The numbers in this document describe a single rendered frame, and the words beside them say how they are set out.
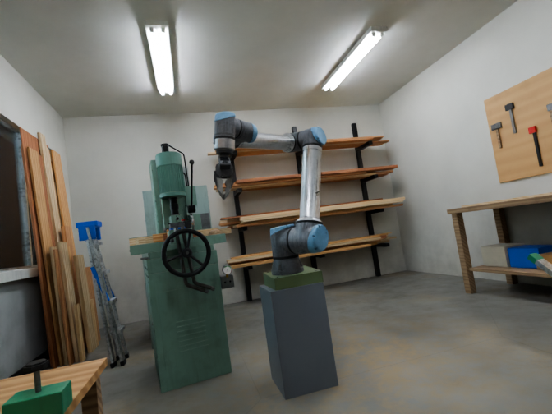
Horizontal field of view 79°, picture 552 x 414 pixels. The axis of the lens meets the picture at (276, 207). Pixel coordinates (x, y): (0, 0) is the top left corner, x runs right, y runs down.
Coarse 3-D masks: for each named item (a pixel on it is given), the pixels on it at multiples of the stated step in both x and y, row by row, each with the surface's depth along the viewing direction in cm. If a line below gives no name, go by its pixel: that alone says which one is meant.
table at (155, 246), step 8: (200, 240) 222; (208, 240) 224; (216, 240) 226; (224, 240) 228; (136, 248) 207; (144, 248) 208; (152, 248) 210; (160, 248) 212; (168, 248) 205; (176, 248) 207
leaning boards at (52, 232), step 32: (32, 160) 298; (32, 192) 294; (64, 192) 367; (32, 224) 286; (64, 224) 349; (64, 256) 298; (64, 288) 292; (64, 320) 285; (96, 320) 354; (64, 352) 286
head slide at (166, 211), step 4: (164, 200) 241; (168, 200) 242; (180, 200) 245; (164, 204) 240; (168, 204) 242; (180, 204) 245; (164, 208) 240; (168, 208) 241; (180, 208) 244; (164, 212) 240; (168, 212) 241; (180, 212) 244; (164, 216) 239; (168, 216) 240; (164, 220) 239; (168, 220) 240; (164, 224) 239; (168, 224) 240
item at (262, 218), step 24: (336, 144) 484; (360, 144) 504; (360, 168) 470; (384, 168) 482; (240, 192) 442; (240, 216) 428; (264, 216) 436; (288, 216) 440; (240, 240) 465; (360, 240) 463; (384, 240) 500; (240, 264) 418; (312, 264) 489
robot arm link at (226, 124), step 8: (224, 112) 144; (216, 120) 145; (224, 120) 144; (232, 120) 146; (216, 128) 145; (224, 128) 144; (232, 128) 146; (240, 128) 149; (216, 136) 145; (224, 136) 143; (232, 136) 146
